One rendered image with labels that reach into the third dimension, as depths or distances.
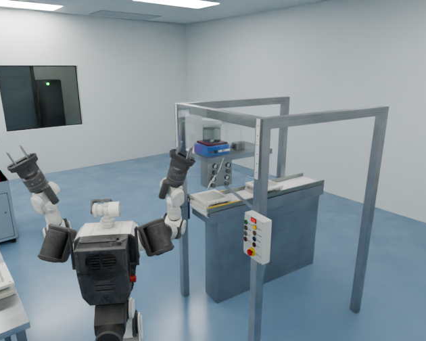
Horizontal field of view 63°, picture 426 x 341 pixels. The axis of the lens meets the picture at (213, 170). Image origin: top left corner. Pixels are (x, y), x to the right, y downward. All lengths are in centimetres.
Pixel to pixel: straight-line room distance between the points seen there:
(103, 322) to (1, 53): 591
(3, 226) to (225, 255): 266
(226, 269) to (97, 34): 561
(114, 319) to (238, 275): 172
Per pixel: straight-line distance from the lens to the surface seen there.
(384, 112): 273
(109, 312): 169
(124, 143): 783
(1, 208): 454
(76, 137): 743
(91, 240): 153
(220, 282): 311
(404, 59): 526
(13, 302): 209
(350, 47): 561
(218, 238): 289
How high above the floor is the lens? 196
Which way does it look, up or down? 17 degrees down
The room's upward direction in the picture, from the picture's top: straight up
